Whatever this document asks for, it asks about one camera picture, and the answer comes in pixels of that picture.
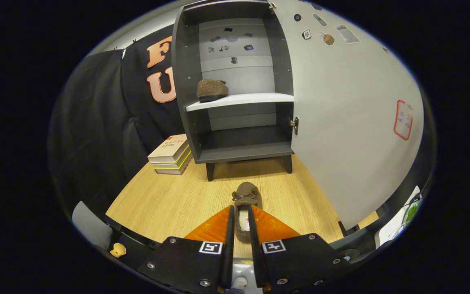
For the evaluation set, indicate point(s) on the yellow edged book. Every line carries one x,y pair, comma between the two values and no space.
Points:
168,165

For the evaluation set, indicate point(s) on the beige cover book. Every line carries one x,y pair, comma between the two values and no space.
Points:
169,147

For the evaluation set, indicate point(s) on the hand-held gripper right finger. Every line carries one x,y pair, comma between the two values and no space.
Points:
300,261

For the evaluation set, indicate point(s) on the brown fuzzy shoe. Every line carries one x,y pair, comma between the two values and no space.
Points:
210,87
245,191

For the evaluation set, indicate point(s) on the white paper sheet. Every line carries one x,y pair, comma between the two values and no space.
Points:
394,228

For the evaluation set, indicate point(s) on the green object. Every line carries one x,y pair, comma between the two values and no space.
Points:
413,210

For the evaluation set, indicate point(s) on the beige shoe cabinet door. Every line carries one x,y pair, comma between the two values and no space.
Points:
341,122

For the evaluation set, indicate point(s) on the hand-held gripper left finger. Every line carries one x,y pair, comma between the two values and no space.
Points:
186,261

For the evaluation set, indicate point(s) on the black backdrop cloth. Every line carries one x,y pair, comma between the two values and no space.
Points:
96,122

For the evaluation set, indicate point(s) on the dark grey shoe cabinet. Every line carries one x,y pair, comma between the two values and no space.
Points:
186,61

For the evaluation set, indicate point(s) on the grey book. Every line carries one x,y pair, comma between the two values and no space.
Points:
170,171

